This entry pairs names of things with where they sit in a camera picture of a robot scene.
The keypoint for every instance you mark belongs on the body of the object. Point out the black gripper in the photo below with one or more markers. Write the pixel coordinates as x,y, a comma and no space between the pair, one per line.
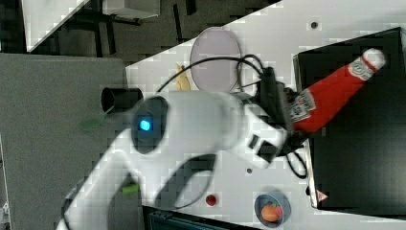
274,102

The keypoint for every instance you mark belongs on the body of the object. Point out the red ketchup bottle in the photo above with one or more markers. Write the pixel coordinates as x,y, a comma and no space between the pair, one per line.
318,104

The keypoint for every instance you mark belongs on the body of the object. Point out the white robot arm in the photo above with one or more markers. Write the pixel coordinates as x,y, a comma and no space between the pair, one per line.
171,145

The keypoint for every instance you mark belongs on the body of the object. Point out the black toaster oven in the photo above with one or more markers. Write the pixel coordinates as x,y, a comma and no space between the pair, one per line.
357,161

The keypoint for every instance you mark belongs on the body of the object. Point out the purple round plate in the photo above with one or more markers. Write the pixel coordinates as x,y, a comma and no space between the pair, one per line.
215,75

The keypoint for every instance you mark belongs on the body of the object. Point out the peeled toy banana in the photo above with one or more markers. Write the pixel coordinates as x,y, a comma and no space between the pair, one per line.
182,82

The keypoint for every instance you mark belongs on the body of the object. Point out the blue bowl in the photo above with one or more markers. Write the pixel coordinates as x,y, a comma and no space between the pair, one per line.
269,198

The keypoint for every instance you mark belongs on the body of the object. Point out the toy strawberry in bowl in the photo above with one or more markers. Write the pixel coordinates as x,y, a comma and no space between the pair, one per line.
278,209

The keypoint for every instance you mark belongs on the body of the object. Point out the orange toy fruit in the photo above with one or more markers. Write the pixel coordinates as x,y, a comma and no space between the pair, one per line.
268,213

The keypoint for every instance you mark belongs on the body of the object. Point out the toy strawberry on table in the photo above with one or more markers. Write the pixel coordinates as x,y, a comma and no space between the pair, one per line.
211,200

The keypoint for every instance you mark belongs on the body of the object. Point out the black cylinder container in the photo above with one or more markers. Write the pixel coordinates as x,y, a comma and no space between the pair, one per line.
119,99

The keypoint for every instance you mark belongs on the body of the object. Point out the green toy vegetable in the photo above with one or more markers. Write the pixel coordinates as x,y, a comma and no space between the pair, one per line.
130,189

